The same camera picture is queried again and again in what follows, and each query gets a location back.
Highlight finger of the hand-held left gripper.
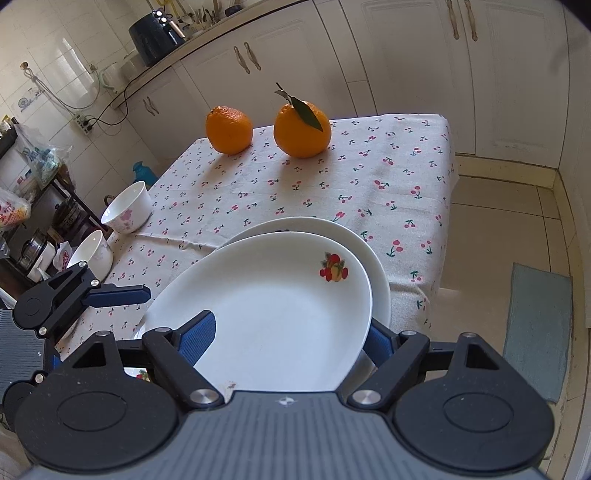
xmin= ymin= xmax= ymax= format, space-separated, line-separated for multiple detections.
xmin=38 ymin=261 xmax=152 ymax=335

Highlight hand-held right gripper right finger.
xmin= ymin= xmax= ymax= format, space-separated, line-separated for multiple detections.
xmin=347 ymin=318 xmax=504 ymax=410

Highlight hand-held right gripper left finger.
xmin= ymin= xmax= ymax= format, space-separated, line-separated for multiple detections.
xmin=69 ymin=310 xmax=225 ymax=410

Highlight white bowl with pink flowers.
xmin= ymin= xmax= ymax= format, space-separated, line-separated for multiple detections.
xmin=101 ymin=181 xmax=153 ymax=234
xmin=67 ymin=230 xmax=114 ymax=281

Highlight white plate with fruit print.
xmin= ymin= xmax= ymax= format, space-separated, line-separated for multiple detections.
xmin=144 ymin=232 xmax=374 ymax=394
xmin=124 ymin=217 xmax=391 ymax=394

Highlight white rice cooker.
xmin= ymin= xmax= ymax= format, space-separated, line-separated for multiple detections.
xmin=17 ymin=230 xmax=58 ymax=283

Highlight steel cooking pot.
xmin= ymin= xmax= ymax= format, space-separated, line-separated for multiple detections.
xmin=52 ymin=198 xmax=88 ymax=232

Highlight blue thermos jug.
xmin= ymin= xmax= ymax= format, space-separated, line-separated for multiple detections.
xmin=132 ymin=161 xmax=158 ymax=189

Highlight white red-print plastic bag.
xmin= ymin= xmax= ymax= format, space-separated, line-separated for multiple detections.
xmin=0 ymin=188 xmax=32 ymax=230

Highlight clear plastic bag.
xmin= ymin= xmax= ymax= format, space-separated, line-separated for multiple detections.
xmin=14 ymin=124 xmax=74 ymax=188

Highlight grey floor mat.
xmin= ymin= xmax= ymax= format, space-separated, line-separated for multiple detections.
xmin=502 ymin=262 xmax=574 ymax=403

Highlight cherry print tablecloth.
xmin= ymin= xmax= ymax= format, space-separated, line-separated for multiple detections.
xmin=55 ymin=113 xmax=455 ymax=365

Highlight orange with knobby top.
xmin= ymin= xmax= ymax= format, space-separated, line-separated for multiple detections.
xmin=205 ymin=106 xmax=254 ymax=155

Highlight orange with green leaf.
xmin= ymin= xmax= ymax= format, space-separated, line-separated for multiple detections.
xmin=273 ymin=83 xmax=332 ymax=159

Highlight white countertop appliance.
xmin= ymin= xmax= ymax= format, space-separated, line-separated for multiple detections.
xmin=120 ymin=50 xmax=146 ymax=83

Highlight dark air fryer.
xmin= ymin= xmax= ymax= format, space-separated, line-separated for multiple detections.
xmin=128 ymin=9 xmax=188 ymax=68

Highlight white kitchen cabinets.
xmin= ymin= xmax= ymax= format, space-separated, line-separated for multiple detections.
xmin=113 ymin=0 xmax=568 ymax=167

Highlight black power cable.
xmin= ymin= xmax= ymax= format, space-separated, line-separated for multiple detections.
xmin=92 ymin=69 xmax=153 ymax=127

